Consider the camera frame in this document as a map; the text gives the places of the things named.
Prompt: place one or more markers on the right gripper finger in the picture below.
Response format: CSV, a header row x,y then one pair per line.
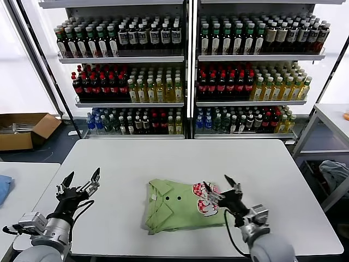
x,y
236,189
214,196

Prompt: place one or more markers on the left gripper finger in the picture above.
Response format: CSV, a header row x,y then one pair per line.
x,y
91,187
65,184

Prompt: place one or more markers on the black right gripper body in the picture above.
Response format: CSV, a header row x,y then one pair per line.
x,y
231,202

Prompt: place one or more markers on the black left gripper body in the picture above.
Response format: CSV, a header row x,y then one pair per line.
x,y
69,200

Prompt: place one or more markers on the light green polo shirt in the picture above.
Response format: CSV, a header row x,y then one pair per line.
x,y
180,213

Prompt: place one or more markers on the white side table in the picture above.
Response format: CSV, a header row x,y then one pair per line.
x,y
27,196

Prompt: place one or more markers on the blue folded cloth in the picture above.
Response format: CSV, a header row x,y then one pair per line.
x,y
5,188

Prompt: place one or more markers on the blue drink bottle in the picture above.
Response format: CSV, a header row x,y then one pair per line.
x,y
99,124
200,123
91,123
209,123

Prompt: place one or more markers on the clear green water bottle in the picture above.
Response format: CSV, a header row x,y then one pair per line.
x,y
114,125
217,123
225,123
107,125

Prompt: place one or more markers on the small dark bottle white label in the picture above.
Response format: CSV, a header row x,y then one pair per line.
x,y
250,122
241,124
131,126
233,125
123,126
258,122
138,125
146,125

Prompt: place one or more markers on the brown cardboard box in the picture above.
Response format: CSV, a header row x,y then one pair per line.
x,y
16,142

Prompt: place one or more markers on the grey metal rods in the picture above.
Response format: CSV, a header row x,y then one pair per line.
x,y
24,127

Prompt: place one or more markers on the small cola bottle red cap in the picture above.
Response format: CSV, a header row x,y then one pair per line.
x,y
266,121
163,124
274,120
155,124

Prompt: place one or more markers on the small yellow tea bottle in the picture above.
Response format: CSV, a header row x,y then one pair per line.
x,y
171,125
282,124
179,125
291,123

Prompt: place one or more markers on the grey crumpled cloth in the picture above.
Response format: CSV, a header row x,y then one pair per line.
x,y
334,174

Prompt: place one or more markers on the yellow tea bottle green cap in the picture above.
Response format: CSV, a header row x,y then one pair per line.
x,y
276,91
142,94
295,91
286,91
305,90
257,91
160,94
267,91
179,94
151,94
169,94
133,94

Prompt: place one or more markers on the black window pole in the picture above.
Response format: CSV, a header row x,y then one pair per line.
x,y
334,68
45,68

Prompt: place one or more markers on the grey metal shelf rack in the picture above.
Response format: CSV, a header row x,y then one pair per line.
x,y
259,58
122,59

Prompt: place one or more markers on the dark tea bottle green cap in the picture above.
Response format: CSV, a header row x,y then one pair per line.
x,y
259,39
102,42
238,39
62,43
204,39
72,43
227,39
92,43
249,39
113,42
81,43
215,39

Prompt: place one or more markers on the dark bottle white blue label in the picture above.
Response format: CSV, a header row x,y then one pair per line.
x,y
142,37
154,37
176,36
133,37
123,37
292,36
303,36
313,36
165,37

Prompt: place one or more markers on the dark bottle beige label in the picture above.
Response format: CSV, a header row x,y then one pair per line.
x,y
271,36
282,36

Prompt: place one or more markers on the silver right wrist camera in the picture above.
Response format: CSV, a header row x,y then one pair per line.
x,y
259,214

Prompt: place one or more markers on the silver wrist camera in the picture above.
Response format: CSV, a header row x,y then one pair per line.
x,y
32,221
259,214

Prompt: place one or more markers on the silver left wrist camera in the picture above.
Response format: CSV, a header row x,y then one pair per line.
x,y
32,221

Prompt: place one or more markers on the grey metal frame table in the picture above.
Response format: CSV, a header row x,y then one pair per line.
x,y
327,109

